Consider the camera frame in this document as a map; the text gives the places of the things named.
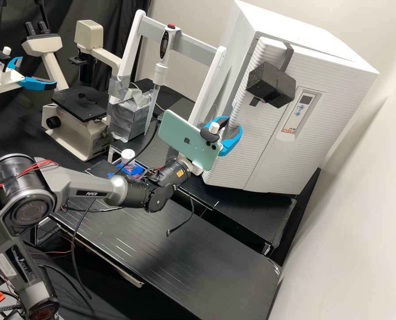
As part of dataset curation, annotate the right wrist camera phone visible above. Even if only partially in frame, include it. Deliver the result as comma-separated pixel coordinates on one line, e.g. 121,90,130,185
157,109,224,172

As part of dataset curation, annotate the cream microscope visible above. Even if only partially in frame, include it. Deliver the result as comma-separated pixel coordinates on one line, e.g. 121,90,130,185
20,20,122,163

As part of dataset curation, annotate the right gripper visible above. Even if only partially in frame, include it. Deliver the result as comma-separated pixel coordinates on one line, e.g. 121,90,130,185
177,115,244,176

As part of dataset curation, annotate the pipette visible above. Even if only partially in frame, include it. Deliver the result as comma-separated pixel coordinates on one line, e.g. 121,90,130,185
144,24,182,136

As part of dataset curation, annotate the black cable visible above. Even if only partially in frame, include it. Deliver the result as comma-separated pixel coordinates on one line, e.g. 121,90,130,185
166,189,196,238
69,120,162,300

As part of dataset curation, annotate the blue bottle holder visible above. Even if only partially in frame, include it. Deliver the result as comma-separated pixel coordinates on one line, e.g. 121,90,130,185
106,161,144,178

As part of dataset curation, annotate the incubator door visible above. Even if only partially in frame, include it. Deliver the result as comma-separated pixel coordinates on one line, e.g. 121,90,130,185
201,32,380,196

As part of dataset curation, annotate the black tray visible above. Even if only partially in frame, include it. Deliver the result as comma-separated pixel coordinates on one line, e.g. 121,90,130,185
84,159,150,182

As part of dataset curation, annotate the small bottle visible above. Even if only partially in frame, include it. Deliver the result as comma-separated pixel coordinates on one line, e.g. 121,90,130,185
120,148,136,167

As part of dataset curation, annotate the left phone holder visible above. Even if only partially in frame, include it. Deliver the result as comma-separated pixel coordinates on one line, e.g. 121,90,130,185
0,46,13,72

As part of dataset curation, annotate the white pipette stand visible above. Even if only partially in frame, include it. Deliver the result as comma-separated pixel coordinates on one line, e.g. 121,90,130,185
107,9,228,141

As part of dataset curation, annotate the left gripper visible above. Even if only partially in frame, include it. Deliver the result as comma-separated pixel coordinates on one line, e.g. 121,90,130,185
0,56,57,93

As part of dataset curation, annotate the black platform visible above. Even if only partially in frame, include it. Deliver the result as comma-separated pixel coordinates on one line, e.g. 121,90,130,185
169,166,322,258
34,186,283,320

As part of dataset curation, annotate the white incubator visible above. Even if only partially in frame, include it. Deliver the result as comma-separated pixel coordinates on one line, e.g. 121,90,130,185
214,0,380,116

